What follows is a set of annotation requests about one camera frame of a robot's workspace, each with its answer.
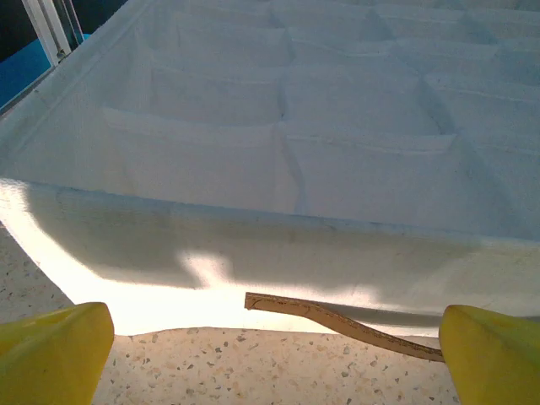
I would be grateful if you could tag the aluminium frame post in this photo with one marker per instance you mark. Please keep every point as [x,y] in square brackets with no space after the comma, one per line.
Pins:
[52,29]

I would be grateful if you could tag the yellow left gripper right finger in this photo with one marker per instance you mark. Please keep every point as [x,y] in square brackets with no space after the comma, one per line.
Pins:
[493,363]

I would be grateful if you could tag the white fabric compartment organizer box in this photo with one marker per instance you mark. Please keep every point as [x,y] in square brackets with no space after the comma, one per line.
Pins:
[295,147]

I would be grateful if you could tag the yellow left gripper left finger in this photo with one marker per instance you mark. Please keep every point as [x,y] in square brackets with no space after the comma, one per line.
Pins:
[50,358]

